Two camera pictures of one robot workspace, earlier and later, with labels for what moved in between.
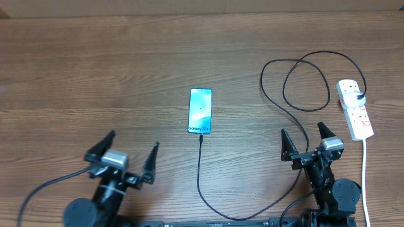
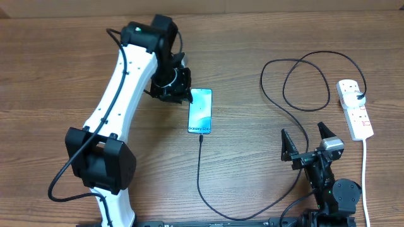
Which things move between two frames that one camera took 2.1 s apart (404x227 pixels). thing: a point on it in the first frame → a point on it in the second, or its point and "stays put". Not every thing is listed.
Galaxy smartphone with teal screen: x=200 y=111 stays put
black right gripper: x=301 y=159 stays put
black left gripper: x=136 y=180 → x=181 y=91
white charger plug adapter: x=353 y=99 stays put
